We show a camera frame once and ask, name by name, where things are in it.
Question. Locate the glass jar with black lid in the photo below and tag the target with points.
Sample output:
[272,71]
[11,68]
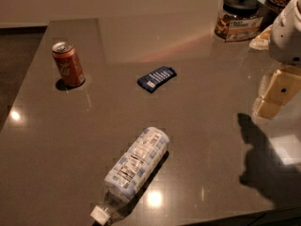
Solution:
[238,20]

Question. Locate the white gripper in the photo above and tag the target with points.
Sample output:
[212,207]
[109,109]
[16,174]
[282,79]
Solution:
[287,41]

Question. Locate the red soda can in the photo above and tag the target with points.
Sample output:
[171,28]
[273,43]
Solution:
[68,64]

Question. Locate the dark blue snack packet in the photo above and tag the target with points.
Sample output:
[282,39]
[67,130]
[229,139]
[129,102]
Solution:
[154,80]

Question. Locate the pale crumpled wrapper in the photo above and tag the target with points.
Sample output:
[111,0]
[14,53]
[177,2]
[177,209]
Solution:
[261,42]

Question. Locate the clear bottle with blue label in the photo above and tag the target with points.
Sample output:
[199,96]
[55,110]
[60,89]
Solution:
[123,182]

